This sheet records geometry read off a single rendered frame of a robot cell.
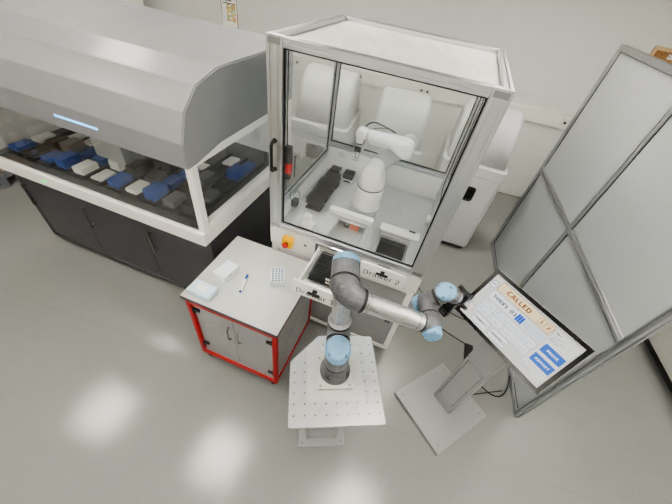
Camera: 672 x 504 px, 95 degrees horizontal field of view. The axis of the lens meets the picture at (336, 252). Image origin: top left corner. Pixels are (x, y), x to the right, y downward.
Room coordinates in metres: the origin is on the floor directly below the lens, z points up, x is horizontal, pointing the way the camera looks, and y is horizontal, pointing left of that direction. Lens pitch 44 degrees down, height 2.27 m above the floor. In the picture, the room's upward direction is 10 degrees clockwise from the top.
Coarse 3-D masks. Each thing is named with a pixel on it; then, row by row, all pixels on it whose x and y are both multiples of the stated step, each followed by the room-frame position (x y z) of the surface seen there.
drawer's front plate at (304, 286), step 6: (294, 282) 1.11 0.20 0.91; (300, 282) 1.10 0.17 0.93; (306, 282) 1.11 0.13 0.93; (294, 288) 1.11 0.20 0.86; (300, 288) 1.10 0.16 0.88; (306, 288) 1.09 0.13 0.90; (312, 288) 1.08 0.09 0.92; (318, 288) 1.08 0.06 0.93; (300, 294) 1.10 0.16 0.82; (318, 294) 1.07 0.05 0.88; (324, 294) 1.07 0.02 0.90; (330, 294) 1.06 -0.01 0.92; (318, 300) 1.07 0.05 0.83; (324, 300) 1.06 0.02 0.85
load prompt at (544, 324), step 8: (504, 288) 1.11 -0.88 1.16; (512, 296) 1.07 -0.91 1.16; (520, 296) 1.06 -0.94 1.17; (520, 304) 1.03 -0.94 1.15; (528, 304) 1.02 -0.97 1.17; (528, 312) 0.99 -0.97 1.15; (536, 312) 0.98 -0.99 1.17; (536, 320) 0.95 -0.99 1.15; (544, 320) 0.94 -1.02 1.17; (544, 328) 0.91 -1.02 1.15; (552, 328) 0.91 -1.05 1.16
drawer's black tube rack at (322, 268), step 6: (324, 252) 1.40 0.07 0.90; (318, 258) 1.34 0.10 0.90; (324, 258) 1.35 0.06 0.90; (330, 258) 1.36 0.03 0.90; (318, 264) 1.29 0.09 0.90; (324, 264) 1.30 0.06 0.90; (330, 264) 1.30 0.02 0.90; (312, 270) 1.23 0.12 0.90; (318, 270) 1.24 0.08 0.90; (324, 270) 1.25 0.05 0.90; (330, 270) 1.26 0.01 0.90; (324, 276) 1.20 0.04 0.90; (330, 276) 1.23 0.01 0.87; (318, 282) 1.18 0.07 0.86; (324, 282) 1.18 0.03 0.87
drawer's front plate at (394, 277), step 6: (366, 264) 1.34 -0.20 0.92; (372, 264) 1.34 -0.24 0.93; (360, 270) 1.35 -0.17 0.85; (366, 270) 1.34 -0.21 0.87; (372, 270) 1.33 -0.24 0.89; (378, 270) 1.32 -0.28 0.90; (384, 270) 1.32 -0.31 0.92; (390, 270) 1.32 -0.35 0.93; (372, 276) 1.33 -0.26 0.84; (378, 276) 1.32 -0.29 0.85; (390, 276) 1.31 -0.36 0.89; (396, 276) 1.30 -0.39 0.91; (402, 276) 1.29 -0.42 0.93; (384, 282) 1.31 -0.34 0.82; (390, 282) 1.30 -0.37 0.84; (396, 282) 1.29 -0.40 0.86; (402, 282) 1.29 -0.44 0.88
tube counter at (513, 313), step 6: (510, 312) 1.00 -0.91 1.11; (516, 312) 1.00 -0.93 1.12; (516, 318) 0.97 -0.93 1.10; (522, 318) 0.97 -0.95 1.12; (522, 324) 0.95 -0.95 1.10; (528, 324) 0.94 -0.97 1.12; (528, 330) 0.92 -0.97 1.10; (534, 330) 0.91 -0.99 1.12; (534, 336) 0.89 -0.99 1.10; (540, 336) 0.88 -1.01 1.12
